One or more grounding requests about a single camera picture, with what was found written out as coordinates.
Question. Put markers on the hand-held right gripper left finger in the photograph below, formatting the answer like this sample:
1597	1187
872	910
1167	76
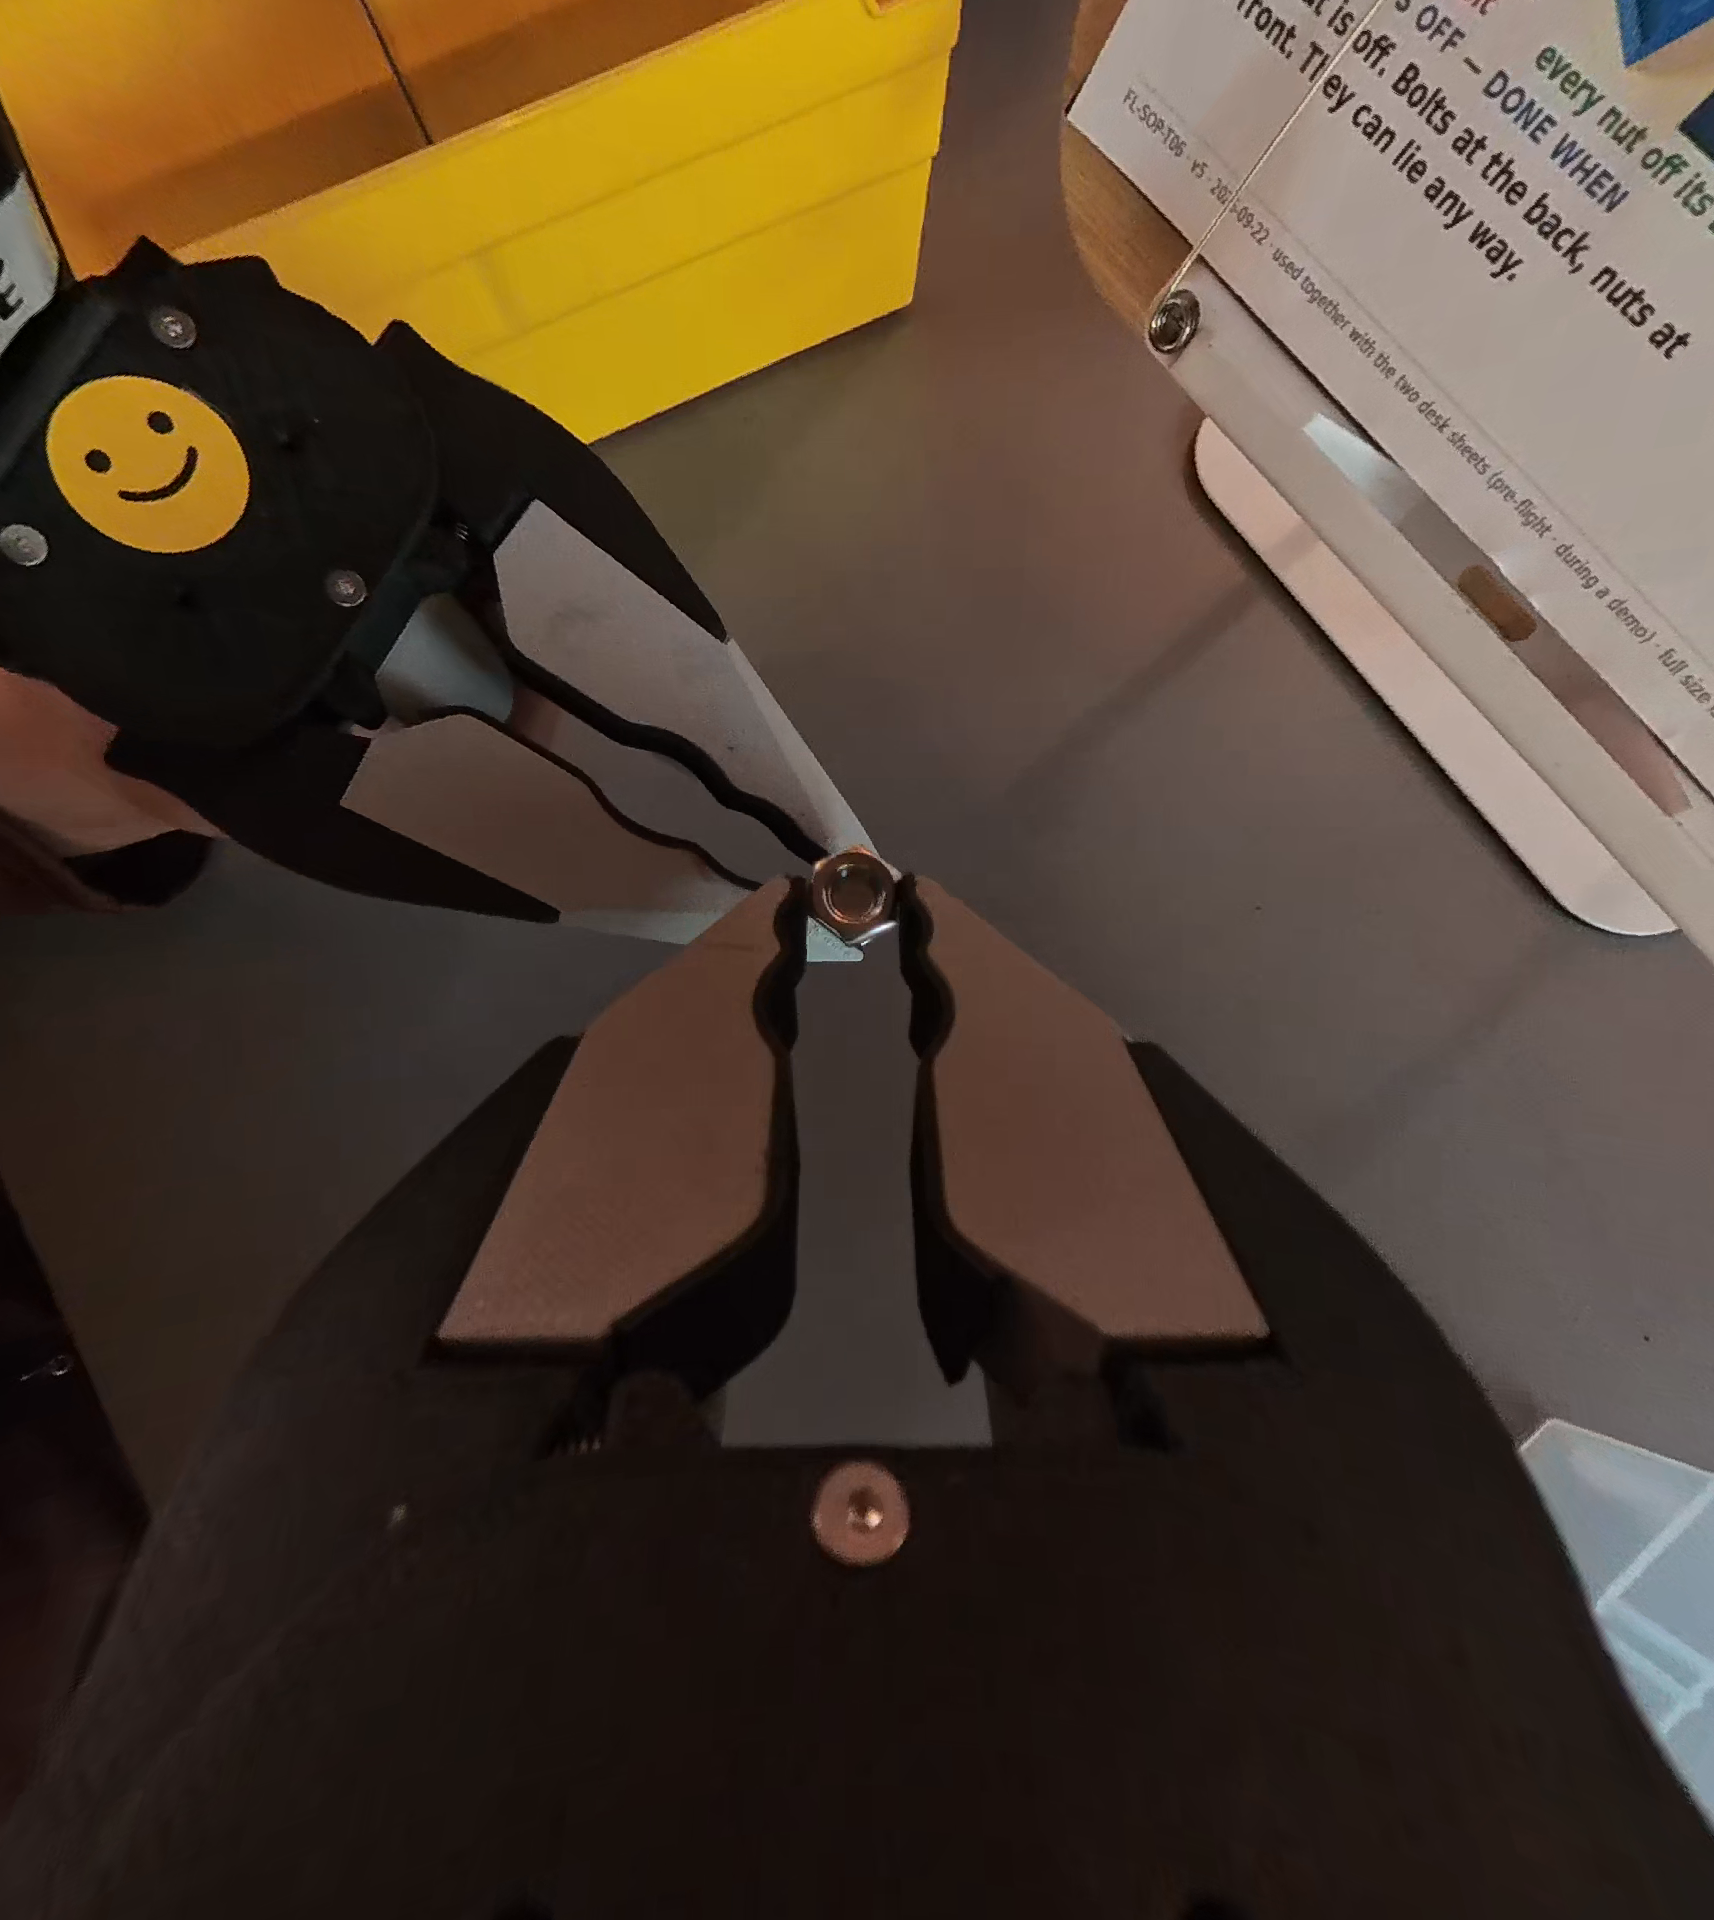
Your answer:
617	1186

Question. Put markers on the yellow plastic bin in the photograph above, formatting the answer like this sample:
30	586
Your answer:
647	225

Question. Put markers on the silver hex nut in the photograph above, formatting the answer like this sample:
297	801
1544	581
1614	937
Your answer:
879	922

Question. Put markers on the clear plastic compartment bin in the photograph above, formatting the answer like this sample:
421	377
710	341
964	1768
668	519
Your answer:
1698	1576

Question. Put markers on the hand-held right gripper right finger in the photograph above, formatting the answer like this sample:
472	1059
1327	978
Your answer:
1082	1186

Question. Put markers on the person's left hand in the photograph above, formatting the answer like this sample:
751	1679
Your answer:
18	750

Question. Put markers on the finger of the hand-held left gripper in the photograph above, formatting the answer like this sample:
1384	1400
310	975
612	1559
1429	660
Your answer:
647	660
499	811

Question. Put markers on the printed instruction sheet board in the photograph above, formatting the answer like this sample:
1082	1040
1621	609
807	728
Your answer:
1472	300

